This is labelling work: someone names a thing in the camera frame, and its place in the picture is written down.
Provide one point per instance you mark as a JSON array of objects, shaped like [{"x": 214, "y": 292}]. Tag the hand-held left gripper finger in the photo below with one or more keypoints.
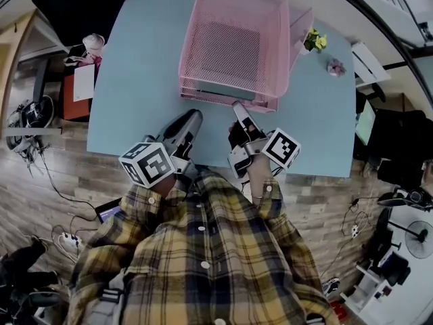
[
  {"x": 179, "y": 118},
  {"x": 195, "y": 122}
]

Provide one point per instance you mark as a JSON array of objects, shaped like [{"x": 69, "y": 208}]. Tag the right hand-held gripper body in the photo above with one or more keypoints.
[{"x": 280, "y": 147}]

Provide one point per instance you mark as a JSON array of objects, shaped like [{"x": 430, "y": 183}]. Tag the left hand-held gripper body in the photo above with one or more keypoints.
[{"x": 149, "y": 164}]

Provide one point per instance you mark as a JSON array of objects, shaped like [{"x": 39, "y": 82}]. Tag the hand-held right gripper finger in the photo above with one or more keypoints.
[{"x": 242, "y": 113}]

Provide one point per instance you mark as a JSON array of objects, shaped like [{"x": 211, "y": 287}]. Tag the pink mesh desk organizer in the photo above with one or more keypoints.
[{"x": 236, "y": 19}]

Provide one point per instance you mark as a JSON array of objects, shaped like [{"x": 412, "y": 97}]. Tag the person's left forearm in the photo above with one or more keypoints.
[{"x": 162, "y": 190}]

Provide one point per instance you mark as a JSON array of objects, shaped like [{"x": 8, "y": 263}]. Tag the person's right forearm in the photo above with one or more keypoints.
[{"x": 258, "y": 174}]

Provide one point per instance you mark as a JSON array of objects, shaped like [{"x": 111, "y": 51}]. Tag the black desk lamp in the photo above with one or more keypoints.
[{"x": 402, "y": 197}]

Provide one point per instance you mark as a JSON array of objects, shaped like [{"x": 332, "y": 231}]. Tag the dark tablet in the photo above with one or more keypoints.
[{"x": 108, "y": 212}]

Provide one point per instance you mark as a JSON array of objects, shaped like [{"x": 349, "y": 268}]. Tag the green-screen monitor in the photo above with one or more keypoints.
[{"x": 366, "y": 120}]

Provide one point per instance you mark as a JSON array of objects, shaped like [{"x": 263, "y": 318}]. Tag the red cardboard box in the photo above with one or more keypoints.
[{"x": 76, "y": 108}]

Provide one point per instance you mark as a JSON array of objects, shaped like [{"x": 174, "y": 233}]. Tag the white paper sheet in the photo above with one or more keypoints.
[{"x": 84, "y": 83}]

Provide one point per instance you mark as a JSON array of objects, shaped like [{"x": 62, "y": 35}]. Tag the small yellow flower plant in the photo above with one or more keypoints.
[{"x": 316, "y": 41}]

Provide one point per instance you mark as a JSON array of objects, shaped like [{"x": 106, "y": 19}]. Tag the person's yellow plaid shirt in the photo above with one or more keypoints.
[{"x": 209, "y": 249}]

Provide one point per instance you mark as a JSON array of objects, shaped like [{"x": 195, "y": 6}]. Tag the white power strip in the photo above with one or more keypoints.
[{"x": 69, "y": 241}]

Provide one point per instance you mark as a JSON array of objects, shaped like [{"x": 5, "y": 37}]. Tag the white sneaker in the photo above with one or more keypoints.
[{"x": 331, "y": 286}]

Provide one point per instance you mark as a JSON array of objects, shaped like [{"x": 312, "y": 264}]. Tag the large black bag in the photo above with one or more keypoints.
[{"x": 78, "y": 2}]

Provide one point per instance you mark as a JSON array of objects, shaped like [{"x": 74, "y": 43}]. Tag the white shelf unit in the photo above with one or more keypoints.
[{"x": 372, "y": 283}]

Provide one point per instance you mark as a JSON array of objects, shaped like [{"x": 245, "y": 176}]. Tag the black standing fan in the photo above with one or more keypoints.
[{"x": 419, "y": 239}]

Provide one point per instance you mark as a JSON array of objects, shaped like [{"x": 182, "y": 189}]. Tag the black chair base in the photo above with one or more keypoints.
[{"x": 23, "y": 283}]

